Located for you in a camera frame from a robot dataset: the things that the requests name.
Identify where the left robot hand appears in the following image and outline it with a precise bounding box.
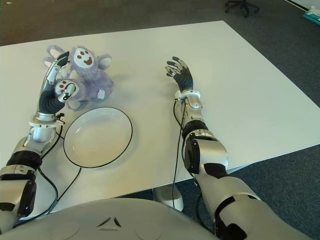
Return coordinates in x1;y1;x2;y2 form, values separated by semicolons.
36;51;78;118

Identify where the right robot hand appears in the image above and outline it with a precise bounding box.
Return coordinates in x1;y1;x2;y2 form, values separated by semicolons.
164;56;195;94

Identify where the purple plush bunny doll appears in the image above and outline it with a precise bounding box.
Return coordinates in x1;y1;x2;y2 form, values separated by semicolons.
43;44;116;110

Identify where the white plate black rim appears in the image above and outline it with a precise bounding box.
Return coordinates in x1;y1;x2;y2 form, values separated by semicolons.
63;106;134;169

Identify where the black office chair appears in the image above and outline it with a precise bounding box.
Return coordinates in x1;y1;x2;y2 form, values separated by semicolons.
224;0;261;18

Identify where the silver table base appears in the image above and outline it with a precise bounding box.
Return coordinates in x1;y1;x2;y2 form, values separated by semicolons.
152;186;185;211

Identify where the grey robot torso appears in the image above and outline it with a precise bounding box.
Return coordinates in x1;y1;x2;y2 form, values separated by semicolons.
0;197;216;240

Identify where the teal white packet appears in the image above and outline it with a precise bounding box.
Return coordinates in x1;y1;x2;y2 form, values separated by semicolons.
302;7;320;25

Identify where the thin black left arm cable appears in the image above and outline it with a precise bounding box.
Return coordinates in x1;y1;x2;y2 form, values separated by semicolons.
39;119;82;218

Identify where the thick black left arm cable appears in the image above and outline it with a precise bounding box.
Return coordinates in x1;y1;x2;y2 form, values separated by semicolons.
18;167;59;222

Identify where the long black right arm cable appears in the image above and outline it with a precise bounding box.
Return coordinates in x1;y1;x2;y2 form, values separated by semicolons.
172;98;187;208

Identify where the short black right elbow cable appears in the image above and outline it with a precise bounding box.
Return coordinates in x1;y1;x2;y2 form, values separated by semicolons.
192;173;204;223

